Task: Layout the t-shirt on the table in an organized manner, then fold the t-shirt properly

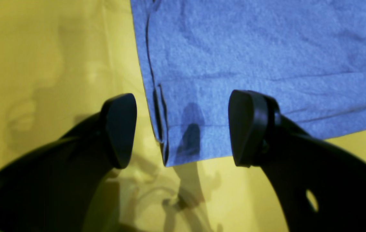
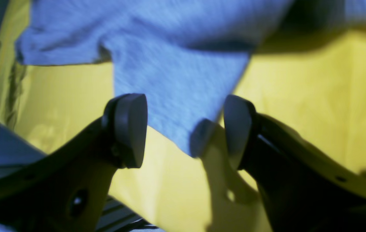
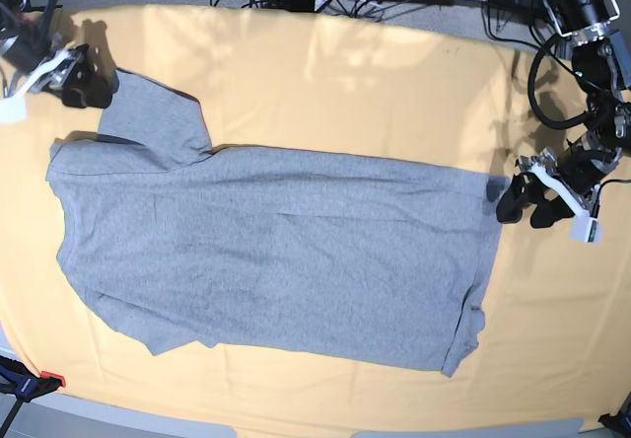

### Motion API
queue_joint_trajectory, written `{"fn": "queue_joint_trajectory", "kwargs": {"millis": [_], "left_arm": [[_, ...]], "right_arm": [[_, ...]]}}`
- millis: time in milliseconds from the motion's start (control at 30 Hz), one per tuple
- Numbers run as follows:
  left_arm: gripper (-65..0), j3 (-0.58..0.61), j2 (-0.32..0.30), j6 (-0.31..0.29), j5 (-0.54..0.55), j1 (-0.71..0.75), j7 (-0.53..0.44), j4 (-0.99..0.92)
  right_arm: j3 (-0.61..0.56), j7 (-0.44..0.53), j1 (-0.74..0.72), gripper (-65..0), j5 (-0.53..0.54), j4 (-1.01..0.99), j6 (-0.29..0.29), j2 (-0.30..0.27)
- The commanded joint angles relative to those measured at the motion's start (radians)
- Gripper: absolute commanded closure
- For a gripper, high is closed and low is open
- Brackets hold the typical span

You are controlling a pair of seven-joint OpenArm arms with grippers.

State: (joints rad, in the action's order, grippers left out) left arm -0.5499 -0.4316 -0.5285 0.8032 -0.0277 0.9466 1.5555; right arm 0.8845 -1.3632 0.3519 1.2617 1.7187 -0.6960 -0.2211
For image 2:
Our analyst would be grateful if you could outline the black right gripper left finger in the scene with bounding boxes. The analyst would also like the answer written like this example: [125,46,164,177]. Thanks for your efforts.
[0,93,148,232]

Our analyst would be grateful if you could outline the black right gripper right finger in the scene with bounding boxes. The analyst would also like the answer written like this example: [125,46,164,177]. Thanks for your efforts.
[223,94,366,232]

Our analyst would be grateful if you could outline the grey t-shirt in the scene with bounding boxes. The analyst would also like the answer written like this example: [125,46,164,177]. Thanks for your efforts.
[15,0,366,157]

